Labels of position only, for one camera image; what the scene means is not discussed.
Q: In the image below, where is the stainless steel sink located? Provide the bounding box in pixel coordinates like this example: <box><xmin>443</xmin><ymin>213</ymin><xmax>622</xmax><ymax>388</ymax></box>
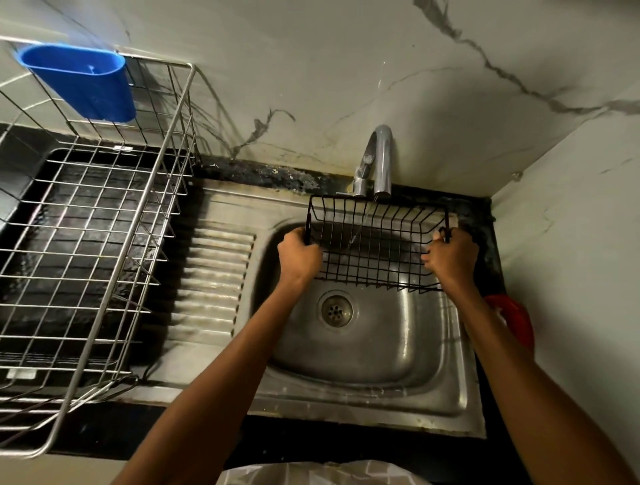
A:
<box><xmin>115</xmin><ymin>179</ymin><xmax>489</xmax><ymax>440</ymax></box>

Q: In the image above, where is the person's left forearm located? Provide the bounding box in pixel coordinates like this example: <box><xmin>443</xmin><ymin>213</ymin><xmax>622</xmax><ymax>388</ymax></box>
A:
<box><xmin>112</xmin><ymin>279</ymin><xmax>313</xmax><ymax>485</ymax></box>

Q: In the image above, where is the person's left hand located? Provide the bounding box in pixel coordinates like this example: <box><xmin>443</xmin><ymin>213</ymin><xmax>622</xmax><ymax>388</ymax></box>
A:
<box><xmin>276</xmin><ymin>226</ymin><xmax>325</xmax><ymax>293</ymax></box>

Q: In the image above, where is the person's patterned clothing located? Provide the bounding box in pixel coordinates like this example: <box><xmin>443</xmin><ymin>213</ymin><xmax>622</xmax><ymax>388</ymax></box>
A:
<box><xmin>217</xmin><ymin>459</ymin><xmax>433</xmax><ymax>485</ymax></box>

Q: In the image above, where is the red and green bowl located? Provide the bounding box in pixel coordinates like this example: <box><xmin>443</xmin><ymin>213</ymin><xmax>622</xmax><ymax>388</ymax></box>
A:
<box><xmin>483</xmin><ymin>293</ymin><xmax>536</xmax><ymax>350</ymax></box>

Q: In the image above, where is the steel wire dish rack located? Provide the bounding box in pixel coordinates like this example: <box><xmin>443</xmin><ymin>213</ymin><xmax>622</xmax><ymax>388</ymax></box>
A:
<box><xmin>0</xmin><ymin>35</ymin><xmax>197</xmax><ymax>460</ymax></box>

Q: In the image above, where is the person's right forearm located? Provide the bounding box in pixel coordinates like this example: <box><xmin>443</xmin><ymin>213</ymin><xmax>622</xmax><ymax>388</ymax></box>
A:
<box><xmin>445</xmin><ymin>282</ymin><xmax>639</xmax><ymax>485</ymax></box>

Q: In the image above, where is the blue plastic cutlery holder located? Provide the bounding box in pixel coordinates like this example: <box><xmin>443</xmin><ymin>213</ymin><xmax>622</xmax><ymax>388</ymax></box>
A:
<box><xmin>16</xmin><ymin>43</ymin><xmax>137</xmax><ymax>124</ymax></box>

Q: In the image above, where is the person's right hand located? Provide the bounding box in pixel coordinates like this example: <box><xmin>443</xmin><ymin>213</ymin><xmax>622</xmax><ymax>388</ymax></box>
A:
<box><xmin>421</xmin><ymin>227</ymin><xmax>481</xmax><ymax>296</ymax></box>

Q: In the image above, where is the black wire basket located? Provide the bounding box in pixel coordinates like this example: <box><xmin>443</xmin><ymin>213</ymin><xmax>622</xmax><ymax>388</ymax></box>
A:
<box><xmin>303</xmin><ymin>193</ymin><xmax>452</xmax><ymax>294</ymax></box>

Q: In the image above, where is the chrome sink faucet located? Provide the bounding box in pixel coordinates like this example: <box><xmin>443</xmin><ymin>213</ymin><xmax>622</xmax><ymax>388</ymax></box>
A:
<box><xmin>336</xmin><ymin>124</ymin><xmax>395</xmax><ymax>199</ymax></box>

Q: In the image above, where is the round sink drain strainer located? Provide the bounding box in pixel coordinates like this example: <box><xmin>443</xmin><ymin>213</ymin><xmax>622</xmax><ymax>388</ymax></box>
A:
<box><xmin>319</xmin><ymin>293</ymin><xmax>355</xmax><ymax>329</ymax></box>

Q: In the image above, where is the dark steel drip tray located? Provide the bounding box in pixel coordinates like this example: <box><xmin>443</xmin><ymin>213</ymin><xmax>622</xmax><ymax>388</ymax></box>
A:
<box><xmin>0</xmin><ymin>125</ymin><xmax>189</xmax><ymax>388</ymax></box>

